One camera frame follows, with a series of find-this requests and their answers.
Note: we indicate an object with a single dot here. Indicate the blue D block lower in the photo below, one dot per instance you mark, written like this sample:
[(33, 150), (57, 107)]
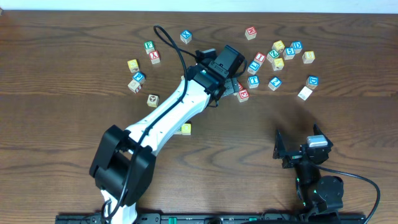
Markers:
[(312, 82)]

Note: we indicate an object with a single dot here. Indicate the blue 2 block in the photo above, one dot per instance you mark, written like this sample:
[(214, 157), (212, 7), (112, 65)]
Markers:
[(274, 83)]

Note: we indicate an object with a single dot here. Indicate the yellow block with O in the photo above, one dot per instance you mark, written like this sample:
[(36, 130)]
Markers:
[(186, 129)]

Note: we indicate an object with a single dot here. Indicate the yellow block top right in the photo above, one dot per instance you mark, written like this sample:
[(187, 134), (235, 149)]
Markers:
[(278, 46)]

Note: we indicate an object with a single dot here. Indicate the yellow block far left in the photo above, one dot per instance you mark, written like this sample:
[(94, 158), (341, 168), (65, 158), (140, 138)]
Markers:
[(133, 65)]

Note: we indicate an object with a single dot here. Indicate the red E block top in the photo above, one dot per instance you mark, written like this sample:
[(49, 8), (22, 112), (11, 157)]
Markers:
[(250, 33)]

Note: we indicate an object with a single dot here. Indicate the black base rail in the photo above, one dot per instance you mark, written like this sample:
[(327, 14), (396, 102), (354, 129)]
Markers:
[(156, 218)]

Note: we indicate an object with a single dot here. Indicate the red I block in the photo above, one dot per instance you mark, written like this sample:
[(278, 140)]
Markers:
[(259, 58)]

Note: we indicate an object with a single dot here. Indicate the blue P block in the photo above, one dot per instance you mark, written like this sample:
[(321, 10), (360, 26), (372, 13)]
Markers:
[(139, 77)]

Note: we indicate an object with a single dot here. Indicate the blue X block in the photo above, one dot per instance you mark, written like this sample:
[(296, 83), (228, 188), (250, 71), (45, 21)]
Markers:
[(186, 36)]

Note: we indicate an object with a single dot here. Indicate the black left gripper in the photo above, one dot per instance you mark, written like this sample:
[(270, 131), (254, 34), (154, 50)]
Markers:
[(232, 87)]

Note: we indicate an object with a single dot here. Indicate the red e block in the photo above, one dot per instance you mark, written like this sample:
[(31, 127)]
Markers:
[(250, 33), (243, 95)]

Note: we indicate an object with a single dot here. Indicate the plain white block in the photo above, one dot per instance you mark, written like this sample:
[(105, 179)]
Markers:
[(305, 93)]

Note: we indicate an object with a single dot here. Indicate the red Y block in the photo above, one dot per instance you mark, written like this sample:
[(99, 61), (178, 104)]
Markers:
[(154, 57)]

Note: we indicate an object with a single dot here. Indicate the blue L block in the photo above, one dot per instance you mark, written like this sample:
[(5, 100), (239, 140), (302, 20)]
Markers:
[(253, 67)]

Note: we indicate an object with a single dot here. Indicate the green Z block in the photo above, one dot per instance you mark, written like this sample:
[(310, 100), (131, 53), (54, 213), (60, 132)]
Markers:
[(272, 55)]

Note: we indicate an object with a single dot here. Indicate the red E block lower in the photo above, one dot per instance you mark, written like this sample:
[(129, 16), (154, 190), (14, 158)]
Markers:
[(243, 95)]

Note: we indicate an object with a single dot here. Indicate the blue T block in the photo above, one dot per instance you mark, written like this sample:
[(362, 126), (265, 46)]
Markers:
[(253, 81)]

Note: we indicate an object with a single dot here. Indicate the beige picture block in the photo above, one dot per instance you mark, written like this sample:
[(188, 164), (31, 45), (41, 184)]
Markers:
[(153, 101)]

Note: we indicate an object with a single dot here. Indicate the yellow 8 block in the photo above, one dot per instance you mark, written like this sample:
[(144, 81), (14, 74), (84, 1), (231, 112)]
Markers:
[(308, 57)]

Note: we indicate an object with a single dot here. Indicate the green F block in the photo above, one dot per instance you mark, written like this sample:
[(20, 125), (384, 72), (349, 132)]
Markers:
[(149, 47)]

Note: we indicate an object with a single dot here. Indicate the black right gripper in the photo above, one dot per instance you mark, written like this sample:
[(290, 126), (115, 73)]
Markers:
[(297, 157)]

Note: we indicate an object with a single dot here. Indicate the beige block red side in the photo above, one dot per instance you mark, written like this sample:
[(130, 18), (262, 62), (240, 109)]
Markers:
[(134, 86)]

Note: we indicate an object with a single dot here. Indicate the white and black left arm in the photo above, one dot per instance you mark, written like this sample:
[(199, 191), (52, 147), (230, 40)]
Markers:
[(123, 166)]

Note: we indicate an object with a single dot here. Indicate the blue D block upper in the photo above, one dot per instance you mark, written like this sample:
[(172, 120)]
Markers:
[(297, 46)]

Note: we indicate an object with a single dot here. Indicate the blue 5 block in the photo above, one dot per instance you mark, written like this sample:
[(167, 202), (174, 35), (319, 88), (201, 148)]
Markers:
[(288, 53)]

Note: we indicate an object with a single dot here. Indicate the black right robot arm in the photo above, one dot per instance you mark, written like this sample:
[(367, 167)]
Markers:
[(319, 194)]

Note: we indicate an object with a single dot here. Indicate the yellow block below Z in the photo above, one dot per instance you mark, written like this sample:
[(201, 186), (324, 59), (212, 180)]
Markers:
[(277, 64)]

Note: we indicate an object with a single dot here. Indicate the blue d block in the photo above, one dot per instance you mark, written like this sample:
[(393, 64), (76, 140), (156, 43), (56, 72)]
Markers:
[(297, 46), (312, 82)]

